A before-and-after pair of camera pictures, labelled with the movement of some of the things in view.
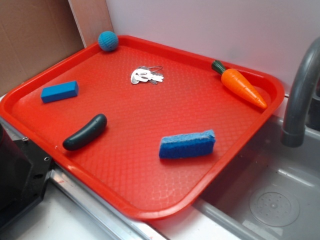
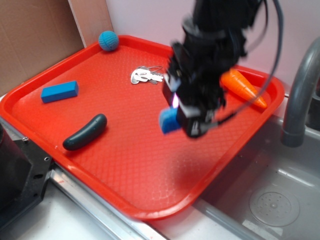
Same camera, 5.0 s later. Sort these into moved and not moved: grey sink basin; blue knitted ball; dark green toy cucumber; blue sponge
Moved: blue sponge
Not moved: dark green toy cucumber; blue knitted ball; grey sink basin
